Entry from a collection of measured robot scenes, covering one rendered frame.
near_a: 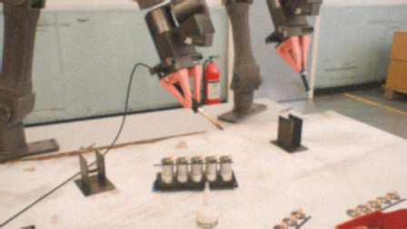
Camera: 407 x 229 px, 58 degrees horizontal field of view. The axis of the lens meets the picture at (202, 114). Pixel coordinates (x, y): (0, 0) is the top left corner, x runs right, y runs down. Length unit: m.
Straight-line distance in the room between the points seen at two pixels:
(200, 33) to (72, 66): 2.66
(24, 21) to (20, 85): 0.14
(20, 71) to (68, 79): 2.43
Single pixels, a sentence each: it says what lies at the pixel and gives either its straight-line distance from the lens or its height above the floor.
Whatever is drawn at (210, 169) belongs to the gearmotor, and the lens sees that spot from 0.71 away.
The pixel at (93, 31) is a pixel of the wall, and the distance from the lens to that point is 3.27.
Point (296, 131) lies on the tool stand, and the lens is 0.95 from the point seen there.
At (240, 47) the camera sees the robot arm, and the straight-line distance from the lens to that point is 1.13.
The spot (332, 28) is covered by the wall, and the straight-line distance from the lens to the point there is 4.41.
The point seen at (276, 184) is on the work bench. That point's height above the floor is 0.75.
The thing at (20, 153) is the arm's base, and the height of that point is 0.76.
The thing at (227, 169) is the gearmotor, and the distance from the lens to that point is 0.72.
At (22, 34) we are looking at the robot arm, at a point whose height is 1.04.
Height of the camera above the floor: 1.11
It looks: 18 degrees down
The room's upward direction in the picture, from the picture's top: straight up
